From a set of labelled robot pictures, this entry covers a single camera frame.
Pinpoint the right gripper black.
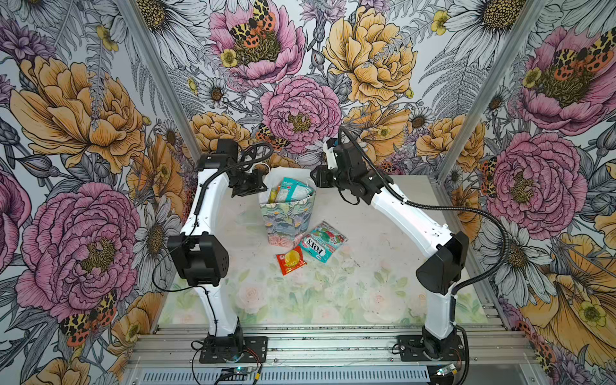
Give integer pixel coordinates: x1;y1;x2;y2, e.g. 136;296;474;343
310;164;353;189

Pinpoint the floral paper gift bag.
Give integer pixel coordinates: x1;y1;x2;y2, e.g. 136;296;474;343
258;167;316;248

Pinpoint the teal Fox's candy packet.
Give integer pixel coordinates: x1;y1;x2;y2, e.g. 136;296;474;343
274;177;314;203

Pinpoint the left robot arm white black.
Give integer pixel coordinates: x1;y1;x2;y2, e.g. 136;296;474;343
168;139;274;357

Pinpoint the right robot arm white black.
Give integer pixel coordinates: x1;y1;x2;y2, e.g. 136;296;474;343
311;143;469;361

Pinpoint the green red Fox's packet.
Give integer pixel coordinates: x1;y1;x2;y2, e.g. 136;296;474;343
299;221;348;263

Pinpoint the small red lemon sachet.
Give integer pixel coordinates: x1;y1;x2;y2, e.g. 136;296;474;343
276;245;306;276

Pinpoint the right corner aluminium post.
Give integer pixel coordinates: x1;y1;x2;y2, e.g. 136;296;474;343
436;0;554;183

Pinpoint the corner aluminium post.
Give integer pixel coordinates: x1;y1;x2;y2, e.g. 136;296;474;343
436;0;554;183
118;1;202;166

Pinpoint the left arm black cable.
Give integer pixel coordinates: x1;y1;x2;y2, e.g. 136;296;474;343
151;143;274;338

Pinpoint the left corner aluminium post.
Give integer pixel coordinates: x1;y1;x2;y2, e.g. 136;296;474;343
118;1;202;166

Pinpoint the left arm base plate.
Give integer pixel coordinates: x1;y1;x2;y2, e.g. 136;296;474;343
198;336;269;364

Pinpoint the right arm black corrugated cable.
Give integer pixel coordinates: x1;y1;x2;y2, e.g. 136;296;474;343
338;126;509;295

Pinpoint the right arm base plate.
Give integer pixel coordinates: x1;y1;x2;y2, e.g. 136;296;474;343
391;334;467;363

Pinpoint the white vented cable duct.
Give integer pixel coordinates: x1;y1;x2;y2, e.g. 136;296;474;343
134;366;432;385

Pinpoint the aluminium mounting rail frame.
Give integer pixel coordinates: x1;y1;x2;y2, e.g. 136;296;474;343
127;325;534;369

